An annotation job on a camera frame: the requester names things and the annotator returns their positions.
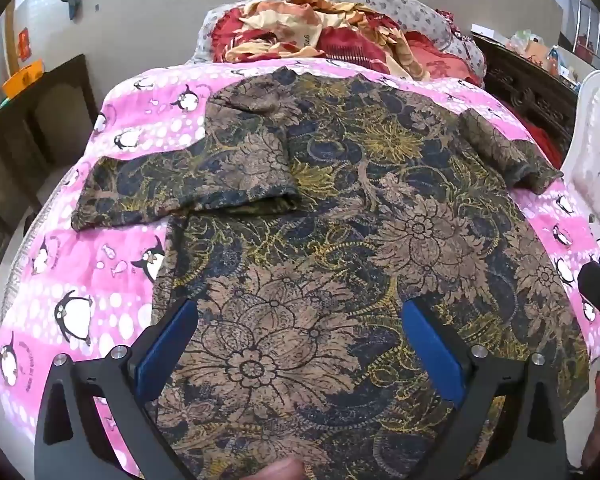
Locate pile of small packets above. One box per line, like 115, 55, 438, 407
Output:
471, 23, 583, 88

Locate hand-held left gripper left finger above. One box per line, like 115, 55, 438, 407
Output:
34, 299, 201, 480

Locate red and gold floral quilt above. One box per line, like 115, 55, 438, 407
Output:
210, 0, 486, 86

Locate dark wooden cabinet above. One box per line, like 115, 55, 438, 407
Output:
0, 54, 102, 246

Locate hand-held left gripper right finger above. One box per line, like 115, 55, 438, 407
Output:
402, 299, 568, 480

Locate orange box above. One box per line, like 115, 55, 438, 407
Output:
1, 59, 47, 100

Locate red cloth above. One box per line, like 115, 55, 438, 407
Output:
517, 120, 563, 171

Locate brown floral patterned shirt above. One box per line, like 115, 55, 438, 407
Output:
71, 67, 590, 480

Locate person's left hand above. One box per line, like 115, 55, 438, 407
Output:
260, 456, 308, 480

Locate grey floral pillow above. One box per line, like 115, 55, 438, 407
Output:
195, 0, 486, 76

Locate pink penguin print blanket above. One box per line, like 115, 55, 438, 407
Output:
0, 57, 600, 480

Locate dark carved wooden headboard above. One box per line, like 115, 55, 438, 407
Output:
472, 35, 578, 161

